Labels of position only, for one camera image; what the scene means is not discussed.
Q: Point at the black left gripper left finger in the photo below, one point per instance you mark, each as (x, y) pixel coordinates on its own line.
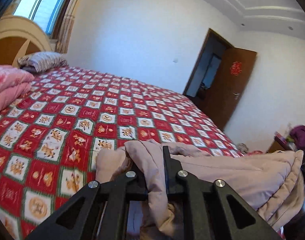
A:
(97, 211)

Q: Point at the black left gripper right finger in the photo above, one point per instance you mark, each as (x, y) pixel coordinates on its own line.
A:
(211, 210)

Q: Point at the light pink quilted puffer jacket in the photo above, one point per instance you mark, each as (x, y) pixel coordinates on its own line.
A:
(272, 184)

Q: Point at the purple jacket on dresser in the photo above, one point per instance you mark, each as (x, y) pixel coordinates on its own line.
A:
(298, 135)

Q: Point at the brown wooden dresser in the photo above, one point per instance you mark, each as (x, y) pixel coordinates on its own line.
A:
(279, 145)

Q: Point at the red box on dresser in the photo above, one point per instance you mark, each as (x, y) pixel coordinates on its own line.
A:
(280, 139)

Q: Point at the grey cloth pile on floor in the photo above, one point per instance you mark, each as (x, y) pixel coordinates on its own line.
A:
(242, 148)

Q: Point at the red patchwork bear bedspread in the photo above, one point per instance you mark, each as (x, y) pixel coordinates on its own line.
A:
(50, 136)

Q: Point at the brown wooden door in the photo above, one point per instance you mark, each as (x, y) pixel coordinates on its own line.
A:
(219, 103)

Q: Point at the red double happiness decoration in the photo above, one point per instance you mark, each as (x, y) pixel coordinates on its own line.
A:
(236, 68)

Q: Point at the pink folded quilt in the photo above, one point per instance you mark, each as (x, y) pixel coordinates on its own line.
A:
(13, 83)

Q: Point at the striped pillow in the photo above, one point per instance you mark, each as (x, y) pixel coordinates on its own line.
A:
(41, 61)

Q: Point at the cream and wood headboard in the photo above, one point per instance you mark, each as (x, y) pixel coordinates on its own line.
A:
(20, 36)

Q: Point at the beige patterned right curtain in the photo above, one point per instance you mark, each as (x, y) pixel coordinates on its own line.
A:
(66, 25)

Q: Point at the silver door handle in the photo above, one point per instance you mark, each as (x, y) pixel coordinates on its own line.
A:
(236, 95)

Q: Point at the window with blue frame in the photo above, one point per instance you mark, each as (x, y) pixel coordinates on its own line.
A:
(42, 12)

